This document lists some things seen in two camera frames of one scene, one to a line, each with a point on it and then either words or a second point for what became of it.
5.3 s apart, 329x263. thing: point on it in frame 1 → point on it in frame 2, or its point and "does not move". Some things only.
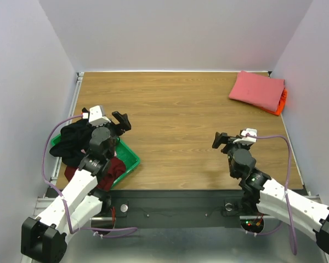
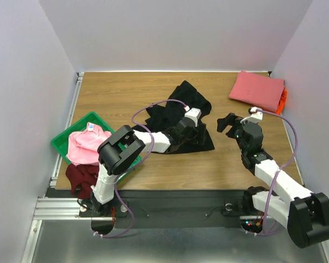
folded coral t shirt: x=261 y=91 does not move
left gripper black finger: x=122 y=118 → x=202 y=136
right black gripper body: x=226 y=142 → x=234 y=125
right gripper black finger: x=226 y=149 → x=231 y=133
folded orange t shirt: x=281 y=104 does not move
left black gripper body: x=112 y=127 → x=192 y=137
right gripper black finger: x=219 y=139 → x=222 y=123
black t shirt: x=74 y=138 → x=163 y=119
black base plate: x=176 y=208 does not move
